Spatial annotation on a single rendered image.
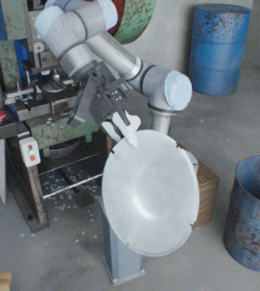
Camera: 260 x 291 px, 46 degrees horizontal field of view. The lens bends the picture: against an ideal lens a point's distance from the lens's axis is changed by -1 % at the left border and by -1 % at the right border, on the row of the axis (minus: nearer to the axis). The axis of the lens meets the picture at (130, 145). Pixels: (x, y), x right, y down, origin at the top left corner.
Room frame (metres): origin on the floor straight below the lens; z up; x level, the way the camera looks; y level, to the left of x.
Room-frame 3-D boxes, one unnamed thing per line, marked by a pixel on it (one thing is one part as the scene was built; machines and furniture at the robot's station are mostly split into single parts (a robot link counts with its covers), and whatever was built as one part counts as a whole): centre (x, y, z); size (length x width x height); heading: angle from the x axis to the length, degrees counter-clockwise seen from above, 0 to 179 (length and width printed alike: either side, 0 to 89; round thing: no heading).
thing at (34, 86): (1.69, 0.48, 0.76); 0.15 x 0.09 x 0.05; 123
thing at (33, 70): (1.69, 0.48, 0.86); 0.20 x 0.16 x 0.05; 123
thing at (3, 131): (1.33, 0.61, 0.62); 0.10 x 0.06 x 0.20; 123
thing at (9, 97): (1.60, 0.62, 0.76); 0.17 x 0.06 x 0.10; 123
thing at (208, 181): (1.44, -0.24, 0.18); 0.40 x 0.38 x 0.35; 26
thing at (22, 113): (1.69, 0.48, 0.68); 0.45 x 0.30 x 0.06; 123
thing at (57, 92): (1.54, 0.38, 0.72); 0.25 x 0.14 x 0.14; 33
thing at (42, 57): (1.66, 0.46, 1.04); 0.17 x 0.15 x 0.30; 33
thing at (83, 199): (1.58, 0.41, 0.14); 0.59 x 0.10 x 0.05; 33
